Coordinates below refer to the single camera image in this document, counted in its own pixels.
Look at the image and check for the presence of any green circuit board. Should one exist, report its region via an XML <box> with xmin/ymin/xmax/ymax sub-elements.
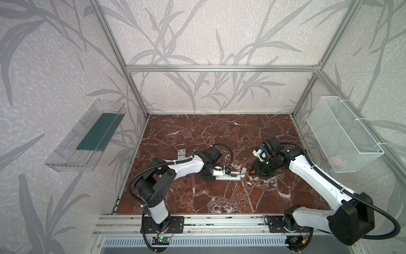
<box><xmin>152</xmin><ymin>237</ymin><xmax>171</xmax><ymax>246</ymax></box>

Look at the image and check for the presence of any clear plastic wall tray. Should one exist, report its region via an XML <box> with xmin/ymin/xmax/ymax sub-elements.
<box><xmin>45</xmin><ymin>99</ymin><xmax>127</xmax><ymax>173</ymax></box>

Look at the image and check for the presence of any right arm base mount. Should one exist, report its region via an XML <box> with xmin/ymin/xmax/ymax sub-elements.
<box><xmin>263</xmin><ymin>215</ymin><xmax>296</xmax><ymax>233</ymax></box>

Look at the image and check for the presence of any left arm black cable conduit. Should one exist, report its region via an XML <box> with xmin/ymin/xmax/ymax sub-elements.
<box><xmin>126</xmin><ymin>155</ymin><xmax>194</xmax><ymax>207</ymax></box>

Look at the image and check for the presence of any white wire mesh basket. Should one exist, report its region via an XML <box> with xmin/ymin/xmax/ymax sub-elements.
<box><xmin>307</xmin><ymin>96</ymin><xmax>385</xmax><ymax>173</ymax></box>

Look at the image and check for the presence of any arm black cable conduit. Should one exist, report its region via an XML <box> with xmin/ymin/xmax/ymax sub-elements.
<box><xmin>285</xmin><ymin>142</ymin><xmax>401</xmax><ymax>240</ymax></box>
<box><xmin>126</xmin><ymin>155</ymin><xmax>194</xmax><ymax>207</ymax></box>

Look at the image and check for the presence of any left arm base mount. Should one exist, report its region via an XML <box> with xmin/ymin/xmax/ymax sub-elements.
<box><xmin>142</xmin><ymin>216</ymin><xmax>185</xmax><ymax>234</ymax></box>

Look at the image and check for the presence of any white battery cover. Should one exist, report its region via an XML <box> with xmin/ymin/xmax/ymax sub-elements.
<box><xmin>240</xmin><ymin>168</ymin><xmax>247</xmax><ymax>177</ymax></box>

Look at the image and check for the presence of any aluminium front rail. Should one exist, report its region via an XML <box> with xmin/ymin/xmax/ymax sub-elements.
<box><xmin>91</xmin><ymin>213</ymin><xmax>334</xmax><ymax>237</ymax></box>

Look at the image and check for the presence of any plain white remote control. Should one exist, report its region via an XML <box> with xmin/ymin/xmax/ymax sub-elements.
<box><xmin>213</xmin><ymin>170</ymin><xmax>245</xmax><ymax>181</ymax></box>

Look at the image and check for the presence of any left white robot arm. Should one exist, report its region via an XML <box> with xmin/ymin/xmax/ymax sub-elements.
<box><xmin>128</xmin><ymin>151</ymin><xmax>222</xmax><ymax>225</ymax></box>

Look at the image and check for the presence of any aluminium cage frame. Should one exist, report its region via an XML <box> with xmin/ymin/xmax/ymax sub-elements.
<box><xmin>88</xmin><ymin>0</ymin><xmax>406</xmax><ymax>178</ymax></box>

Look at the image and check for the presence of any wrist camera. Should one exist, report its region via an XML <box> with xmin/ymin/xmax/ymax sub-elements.
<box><xmin>202</xmin><ymin>146</ymin><xmax>222</xmax><ymax>164</ymax></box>
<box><xmin>253</xmin><ymin>137</ymin><xmax>284</xmax><ymax>162</ymax></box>

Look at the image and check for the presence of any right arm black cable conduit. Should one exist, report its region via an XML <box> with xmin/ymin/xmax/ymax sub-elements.
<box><xmin>285</xmin><ymin>142</ymin><xmax>401</xmax><ymax>240</ymax></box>

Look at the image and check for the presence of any pink item in basket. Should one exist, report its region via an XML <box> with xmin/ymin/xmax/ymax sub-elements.
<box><xmin>329</xmin><ymin>156</ymin><xmax>344</xmax><ymax>167</ymax></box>

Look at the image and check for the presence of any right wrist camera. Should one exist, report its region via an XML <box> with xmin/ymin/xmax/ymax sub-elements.
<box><xmin>253</xmin><ymin>137</ymin><xmax>284</xmax><ymax>162</ymax></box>

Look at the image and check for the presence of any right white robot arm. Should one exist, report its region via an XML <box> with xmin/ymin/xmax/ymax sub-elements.
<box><xmin>249</xmin><ymin>146</ymin><xmax>375</xmax><ymax>246</ymax></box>

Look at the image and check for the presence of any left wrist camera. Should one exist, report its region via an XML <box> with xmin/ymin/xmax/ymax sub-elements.
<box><xmin>202</xmin><ymin>146</ymin><xmax>222</xmax><ymax>164</ymax></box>

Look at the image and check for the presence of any small metal bracket plate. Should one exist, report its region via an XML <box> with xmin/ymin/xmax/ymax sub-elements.
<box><xmin>178</xmin><ymin>149</ymin><xmax>186</xmax><ymax>160</ymax></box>

